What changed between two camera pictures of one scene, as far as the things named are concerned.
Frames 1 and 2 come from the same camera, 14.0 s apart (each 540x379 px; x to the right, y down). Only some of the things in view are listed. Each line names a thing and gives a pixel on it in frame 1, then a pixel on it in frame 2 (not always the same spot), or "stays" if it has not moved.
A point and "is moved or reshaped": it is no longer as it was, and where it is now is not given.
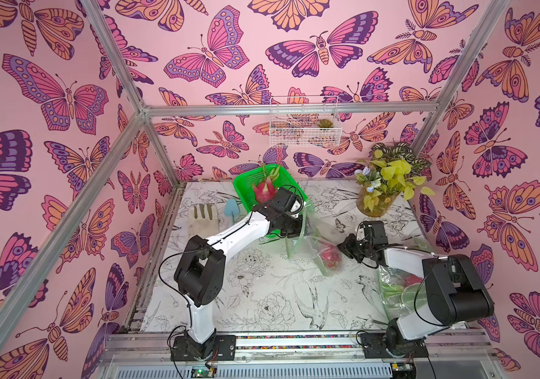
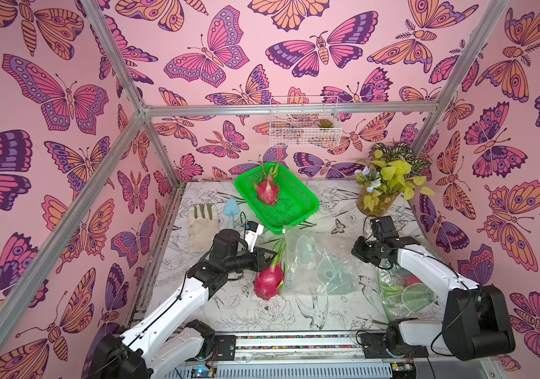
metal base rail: (331, 355) stays
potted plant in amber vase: (392, 170) stays
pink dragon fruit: (265, 191) stays
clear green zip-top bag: (317, 242) is moved or reshaped
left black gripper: (298, 231) → (258, 262)
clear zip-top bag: (401, 293) stays
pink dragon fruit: (331, 255) → (268, 283)
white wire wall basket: (305, 121) stays
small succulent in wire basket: (325, 123) stays
